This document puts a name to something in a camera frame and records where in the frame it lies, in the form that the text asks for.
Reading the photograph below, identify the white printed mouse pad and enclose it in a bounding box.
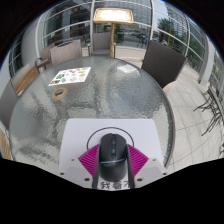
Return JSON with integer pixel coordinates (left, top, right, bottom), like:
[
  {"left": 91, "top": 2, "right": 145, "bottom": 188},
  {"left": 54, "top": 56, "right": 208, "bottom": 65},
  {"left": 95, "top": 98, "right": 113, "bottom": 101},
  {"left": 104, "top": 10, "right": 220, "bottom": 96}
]
[{"left": 58, "top": 118, "right": 165, "bottom": 191}]

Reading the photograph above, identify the black computer mouse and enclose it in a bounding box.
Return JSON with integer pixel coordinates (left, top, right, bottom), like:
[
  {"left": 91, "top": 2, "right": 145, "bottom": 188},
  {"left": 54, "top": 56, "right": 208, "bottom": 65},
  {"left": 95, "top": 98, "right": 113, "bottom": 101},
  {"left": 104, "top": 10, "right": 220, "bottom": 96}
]
[{"left": 98, "top": 132, "right": 129, "bottom": 183}]

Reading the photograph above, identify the dark metal frame chair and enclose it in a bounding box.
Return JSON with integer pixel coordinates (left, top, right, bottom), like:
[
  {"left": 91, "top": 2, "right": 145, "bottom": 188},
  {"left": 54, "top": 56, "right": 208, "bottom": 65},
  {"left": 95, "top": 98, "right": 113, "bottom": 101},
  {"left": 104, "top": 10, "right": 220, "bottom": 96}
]
[{"left": 193, "top": 84, "right": 224, "bottom": 158}]

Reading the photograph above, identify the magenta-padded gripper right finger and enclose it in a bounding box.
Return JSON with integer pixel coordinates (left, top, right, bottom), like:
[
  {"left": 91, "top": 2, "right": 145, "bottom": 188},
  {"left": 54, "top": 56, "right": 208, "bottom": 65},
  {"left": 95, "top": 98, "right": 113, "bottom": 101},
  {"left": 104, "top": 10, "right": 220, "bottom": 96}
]
[{"left": 126, "top": 143, "right": 168, "bottom": 190}]

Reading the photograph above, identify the grey wicker armchair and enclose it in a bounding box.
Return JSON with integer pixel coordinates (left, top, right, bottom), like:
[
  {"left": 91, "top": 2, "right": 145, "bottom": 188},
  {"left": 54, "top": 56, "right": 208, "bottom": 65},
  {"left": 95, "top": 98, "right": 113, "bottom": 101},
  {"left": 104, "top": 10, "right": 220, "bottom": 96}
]
[
  {"left": 34, "top": 44, "right": 53, "bottom": 70},
  {"left": 87, "top": 32, "right": 117, "bottom": 58}
]

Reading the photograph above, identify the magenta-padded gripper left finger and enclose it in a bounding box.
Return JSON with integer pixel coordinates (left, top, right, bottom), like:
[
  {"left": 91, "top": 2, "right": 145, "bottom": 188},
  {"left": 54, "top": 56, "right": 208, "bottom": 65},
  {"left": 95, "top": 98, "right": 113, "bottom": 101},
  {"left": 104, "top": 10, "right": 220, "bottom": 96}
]
[{"left": 59, "top": 143, "right": 101, "bottom": 190}]

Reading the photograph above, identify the colourful printed menu card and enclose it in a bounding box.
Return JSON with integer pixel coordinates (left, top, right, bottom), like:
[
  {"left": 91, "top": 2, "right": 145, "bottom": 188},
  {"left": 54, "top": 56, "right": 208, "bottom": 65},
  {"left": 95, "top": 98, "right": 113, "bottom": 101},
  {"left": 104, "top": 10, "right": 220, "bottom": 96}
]
[{"left": 48, "top": 66, "right": 92, "bottom": 87}]

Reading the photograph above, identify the wooden slatted bench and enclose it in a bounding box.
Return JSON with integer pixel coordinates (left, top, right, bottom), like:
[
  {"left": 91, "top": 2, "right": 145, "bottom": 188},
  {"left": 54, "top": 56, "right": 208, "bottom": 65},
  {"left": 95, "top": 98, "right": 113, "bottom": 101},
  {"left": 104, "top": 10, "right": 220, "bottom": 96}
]
[
  {"left": 11, "top": 64, "right": 40, "bottom": 97},
  {"left": 0, "top": 128, "right": 13, "bottom": 161}
]

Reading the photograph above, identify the round brass table ring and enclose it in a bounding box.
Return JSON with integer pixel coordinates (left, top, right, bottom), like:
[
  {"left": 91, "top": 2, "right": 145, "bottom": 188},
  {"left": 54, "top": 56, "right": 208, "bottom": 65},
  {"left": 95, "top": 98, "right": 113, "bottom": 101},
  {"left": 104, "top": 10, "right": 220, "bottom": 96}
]
[{"left": 50, "top": 87, "right": 69, "bottom": 102}]

